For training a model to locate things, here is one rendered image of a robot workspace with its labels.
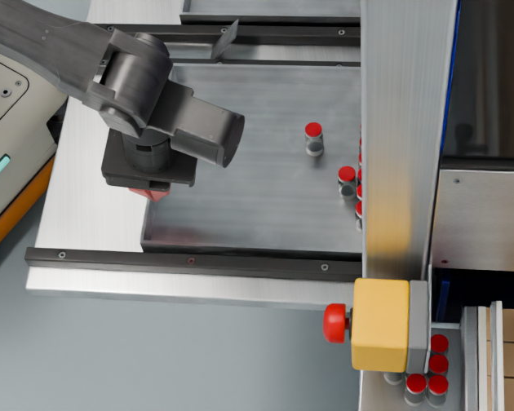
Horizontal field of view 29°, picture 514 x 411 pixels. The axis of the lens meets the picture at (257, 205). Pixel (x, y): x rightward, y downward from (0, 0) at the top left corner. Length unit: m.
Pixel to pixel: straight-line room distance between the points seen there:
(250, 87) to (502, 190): 0.51
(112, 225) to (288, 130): 0.25
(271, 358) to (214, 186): 0.89
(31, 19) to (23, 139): 1.19
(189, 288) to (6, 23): 0.40
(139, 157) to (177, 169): 0.05
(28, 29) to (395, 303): 0.43
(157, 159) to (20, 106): 1.10
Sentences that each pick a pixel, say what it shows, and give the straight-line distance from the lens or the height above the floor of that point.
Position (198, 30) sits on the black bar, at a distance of 1.35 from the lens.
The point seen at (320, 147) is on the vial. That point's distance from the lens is 1.22.
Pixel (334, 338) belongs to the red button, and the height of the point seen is 1.00.
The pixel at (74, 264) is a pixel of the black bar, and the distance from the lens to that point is 1.20.
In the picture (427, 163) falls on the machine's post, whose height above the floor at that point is 1.21.
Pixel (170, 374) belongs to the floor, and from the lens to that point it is 2.09.
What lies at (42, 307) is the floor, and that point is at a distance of 2.21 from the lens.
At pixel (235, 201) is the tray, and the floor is 0.88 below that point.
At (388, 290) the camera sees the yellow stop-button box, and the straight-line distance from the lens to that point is 0.99.
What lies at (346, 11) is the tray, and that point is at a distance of 1.37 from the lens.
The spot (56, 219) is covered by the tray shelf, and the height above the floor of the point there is 0.88.
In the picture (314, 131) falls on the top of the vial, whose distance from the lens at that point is 1.20.
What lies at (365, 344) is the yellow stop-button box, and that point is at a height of 1.03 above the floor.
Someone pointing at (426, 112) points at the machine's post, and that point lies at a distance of 0.78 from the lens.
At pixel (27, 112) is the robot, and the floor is 0.27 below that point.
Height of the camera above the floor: 1.93
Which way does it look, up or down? 60 degrees down
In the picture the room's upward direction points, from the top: 11 degrees counter-clockwise
